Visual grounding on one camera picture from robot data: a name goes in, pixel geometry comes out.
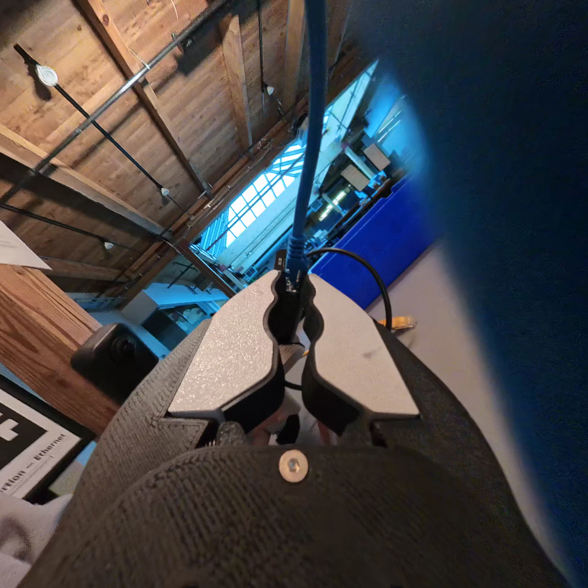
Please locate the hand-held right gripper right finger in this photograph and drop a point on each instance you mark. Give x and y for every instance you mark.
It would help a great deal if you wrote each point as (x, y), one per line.
(363, 367)

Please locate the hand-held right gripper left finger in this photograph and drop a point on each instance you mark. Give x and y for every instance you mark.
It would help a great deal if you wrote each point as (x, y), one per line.
(229, 358)

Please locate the black ethernet switch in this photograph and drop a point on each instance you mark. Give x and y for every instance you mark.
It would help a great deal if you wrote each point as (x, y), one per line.
(287, 312)

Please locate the grey desk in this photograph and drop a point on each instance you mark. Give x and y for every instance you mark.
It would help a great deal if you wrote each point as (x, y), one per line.
(436, 344)

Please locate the white cabinet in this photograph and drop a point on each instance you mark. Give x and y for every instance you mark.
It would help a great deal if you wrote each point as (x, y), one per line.
(151, 298)

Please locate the blue storage bin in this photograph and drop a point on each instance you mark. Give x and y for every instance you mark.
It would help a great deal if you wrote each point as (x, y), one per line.
(381, 248)

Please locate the large paned window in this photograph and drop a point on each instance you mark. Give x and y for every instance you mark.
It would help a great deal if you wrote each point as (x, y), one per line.
(257, 193)

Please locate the white hanging sign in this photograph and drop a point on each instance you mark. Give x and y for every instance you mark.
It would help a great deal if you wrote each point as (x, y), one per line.
(354, 177)
(376, 156)

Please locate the black framed tag sign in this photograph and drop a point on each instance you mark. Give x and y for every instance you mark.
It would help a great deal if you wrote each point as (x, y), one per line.
(27, 441)

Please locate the dark blue blurred object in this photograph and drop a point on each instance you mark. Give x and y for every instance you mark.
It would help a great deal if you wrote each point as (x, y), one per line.
(505, 183)

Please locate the white paper sheet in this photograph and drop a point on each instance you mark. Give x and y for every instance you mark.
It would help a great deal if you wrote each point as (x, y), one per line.
(18, 250)

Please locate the person's clothing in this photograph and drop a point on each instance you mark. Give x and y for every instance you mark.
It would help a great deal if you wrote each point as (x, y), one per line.
(23, 537)

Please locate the metal conduit pipe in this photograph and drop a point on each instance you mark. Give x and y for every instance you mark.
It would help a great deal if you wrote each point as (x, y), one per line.
(142, 73)

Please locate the large round white spotlight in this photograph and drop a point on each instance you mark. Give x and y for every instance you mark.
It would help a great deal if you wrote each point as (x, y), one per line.
(46, 76)

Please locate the black camera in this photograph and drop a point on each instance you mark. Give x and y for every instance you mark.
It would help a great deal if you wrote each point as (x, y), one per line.
(115, 363)

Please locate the wooden post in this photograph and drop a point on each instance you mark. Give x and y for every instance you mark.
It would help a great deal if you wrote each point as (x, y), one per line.
(46, 330)

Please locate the long black light rail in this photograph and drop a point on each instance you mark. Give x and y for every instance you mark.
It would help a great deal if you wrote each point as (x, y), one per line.
(105, 133)

